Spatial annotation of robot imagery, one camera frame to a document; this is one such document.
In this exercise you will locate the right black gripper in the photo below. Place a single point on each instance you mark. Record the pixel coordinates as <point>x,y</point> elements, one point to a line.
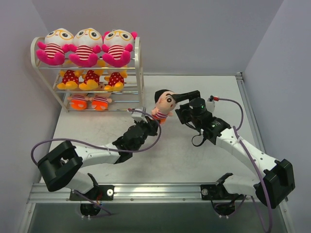
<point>187,105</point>

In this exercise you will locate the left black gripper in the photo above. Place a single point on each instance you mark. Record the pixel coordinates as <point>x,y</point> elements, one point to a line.
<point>150,126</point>

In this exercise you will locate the peach boy plush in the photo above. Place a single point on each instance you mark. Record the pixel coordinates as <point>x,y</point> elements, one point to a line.
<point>164,105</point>
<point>100,101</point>
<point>78,101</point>

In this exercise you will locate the yellow bear plush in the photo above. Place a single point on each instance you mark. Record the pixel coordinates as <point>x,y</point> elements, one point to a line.
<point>115,80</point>
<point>92,77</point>
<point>70,79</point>

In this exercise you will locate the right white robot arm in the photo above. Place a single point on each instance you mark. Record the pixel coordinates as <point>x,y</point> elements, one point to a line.
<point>273,179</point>

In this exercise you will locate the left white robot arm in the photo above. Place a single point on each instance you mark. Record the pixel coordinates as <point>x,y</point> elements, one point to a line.
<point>60,167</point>

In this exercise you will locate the cream two-tier shelf rack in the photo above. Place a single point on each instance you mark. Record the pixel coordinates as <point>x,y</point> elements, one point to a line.
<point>132,95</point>

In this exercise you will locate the pink plush with glasses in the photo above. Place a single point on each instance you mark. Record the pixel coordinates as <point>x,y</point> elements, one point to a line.
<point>56,44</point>

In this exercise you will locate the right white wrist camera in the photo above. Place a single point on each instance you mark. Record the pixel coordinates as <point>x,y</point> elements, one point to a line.
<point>210,103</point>

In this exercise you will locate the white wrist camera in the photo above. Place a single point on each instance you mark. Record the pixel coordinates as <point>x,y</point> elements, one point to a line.
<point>210,103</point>
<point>138,114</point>

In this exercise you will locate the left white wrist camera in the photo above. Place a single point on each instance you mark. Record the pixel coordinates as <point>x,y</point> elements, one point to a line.
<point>138,114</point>

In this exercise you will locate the aluminium front rail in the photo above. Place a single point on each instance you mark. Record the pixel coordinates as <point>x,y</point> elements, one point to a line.
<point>127,193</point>

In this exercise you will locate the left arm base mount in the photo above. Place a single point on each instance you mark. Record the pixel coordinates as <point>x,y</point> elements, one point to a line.
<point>97,191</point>

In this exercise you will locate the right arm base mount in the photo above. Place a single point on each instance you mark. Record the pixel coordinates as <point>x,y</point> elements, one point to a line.
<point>216,191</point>

